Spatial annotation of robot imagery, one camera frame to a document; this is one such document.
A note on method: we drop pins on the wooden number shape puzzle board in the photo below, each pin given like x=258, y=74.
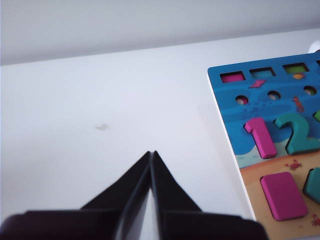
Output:
x=275, y=165

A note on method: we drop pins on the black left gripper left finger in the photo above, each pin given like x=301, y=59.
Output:
x=132, y=190

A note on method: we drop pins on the magenta number one piece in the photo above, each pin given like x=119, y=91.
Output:
x=261, y=138

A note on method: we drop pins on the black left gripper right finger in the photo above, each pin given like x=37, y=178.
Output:
x=170, y=190

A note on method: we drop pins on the magenta rectangle block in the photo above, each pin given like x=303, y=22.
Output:
x=283, y=196

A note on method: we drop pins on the teal parallelogram block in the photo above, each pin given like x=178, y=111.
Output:
x=313, y=185

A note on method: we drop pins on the teal number two piece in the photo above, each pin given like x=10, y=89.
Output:
x=296, y=132

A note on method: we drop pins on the green number three piece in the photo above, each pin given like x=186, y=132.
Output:
x=317, y=116

